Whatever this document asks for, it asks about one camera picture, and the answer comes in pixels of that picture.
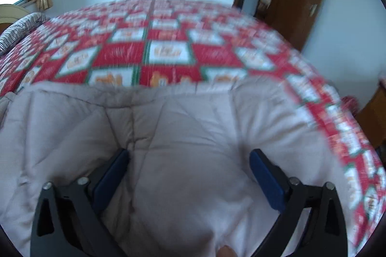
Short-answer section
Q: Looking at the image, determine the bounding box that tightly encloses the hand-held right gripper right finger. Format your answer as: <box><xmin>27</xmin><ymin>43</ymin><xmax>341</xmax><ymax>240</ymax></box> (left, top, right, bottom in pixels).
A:
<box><xmin>250</xmin><ymin>149</ymin><xmax>349</xmax><ymax>257</ymax></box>

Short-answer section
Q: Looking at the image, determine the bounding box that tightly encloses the red patterned bed sheet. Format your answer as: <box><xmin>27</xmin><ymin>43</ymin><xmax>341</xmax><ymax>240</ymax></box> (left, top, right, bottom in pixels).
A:
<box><xmin>0</xmin><ymin>0</ymin><xmax>380</xmax><ymax>248</ymax></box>

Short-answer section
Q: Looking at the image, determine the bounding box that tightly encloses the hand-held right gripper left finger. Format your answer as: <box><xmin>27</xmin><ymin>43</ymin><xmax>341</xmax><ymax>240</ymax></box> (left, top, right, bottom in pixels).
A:
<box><xmin>30</xmin><ymin>149</ymin><xmax>131</xmax><ymax>257</ymax></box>

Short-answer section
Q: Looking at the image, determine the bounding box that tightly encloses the wooden cabinet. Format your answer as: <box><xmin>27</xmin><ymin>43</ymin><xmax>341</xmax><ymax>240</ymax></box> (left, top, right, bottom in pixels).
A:
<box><xmin>357</xmin><ymin>85</ymin><xmax>386</xmax><ymax>150</ymax></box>

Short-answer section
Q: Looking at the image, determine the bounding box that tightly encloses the cream and wood headboard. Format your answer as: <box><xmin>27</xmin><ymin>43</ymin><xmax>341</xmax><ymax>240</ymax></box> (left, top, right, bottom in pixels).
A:
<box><xmin>0</xmin><ymin>4</ymin><xmax>32</xmax><ymax>34</ymax></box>

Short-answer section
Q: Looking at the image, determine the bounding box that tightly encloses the striped pillow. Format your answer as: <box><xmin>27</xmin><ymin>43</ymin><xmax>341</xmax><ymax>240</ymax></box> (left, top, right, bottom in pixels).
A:
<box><xmin>0</xmin><ymin>12</ymin><xmax>50</xmax><ymax>53</ymax></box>

